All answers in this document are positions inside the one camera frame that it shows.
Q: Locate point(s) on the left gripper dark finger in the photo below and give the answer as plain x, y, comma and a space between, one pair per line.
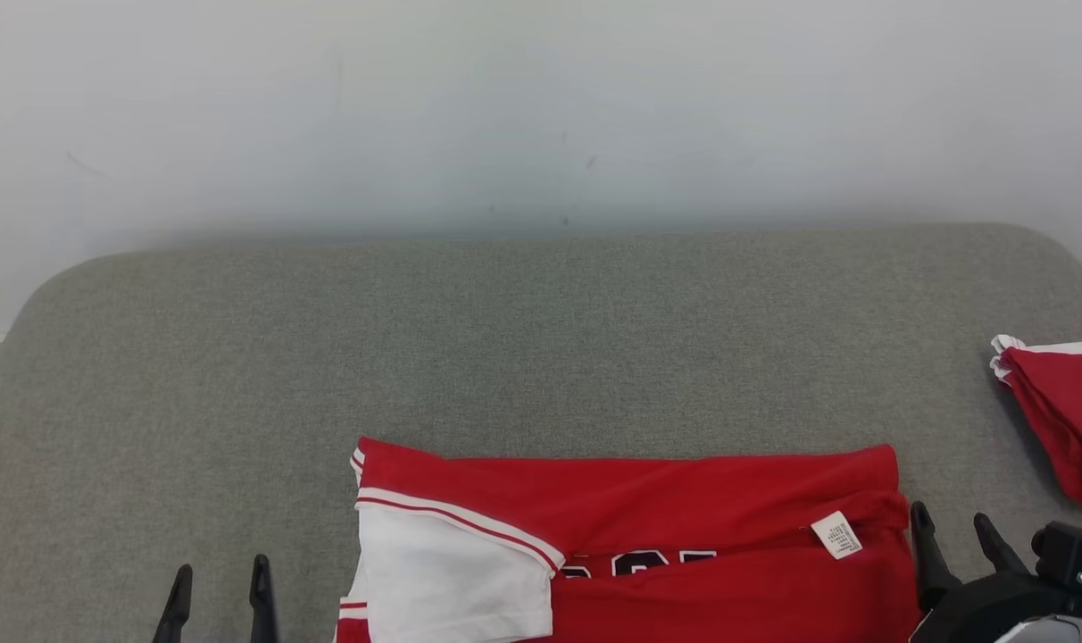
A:
175, 612
263, 607

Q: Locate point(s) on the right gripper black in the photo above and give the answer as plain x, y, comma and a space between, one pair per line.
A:
978, 612

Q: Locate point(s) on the red shorts with white stripe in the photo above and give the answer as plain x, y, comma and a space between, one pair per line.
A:
1072, 411

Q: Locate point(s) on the red jersey with white sleeves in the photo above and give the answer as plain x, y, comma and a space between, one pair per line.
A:
684, 500

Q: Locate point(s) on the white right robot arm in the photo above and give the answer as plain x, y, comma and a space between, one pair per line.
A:
1050, 630

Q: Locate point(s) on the grey fabric sofa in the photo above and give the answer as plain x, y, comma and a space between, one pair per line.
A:
416, 339

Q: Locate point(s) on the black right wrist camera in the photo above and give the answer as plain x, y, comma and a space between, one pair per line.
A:
1063, 549

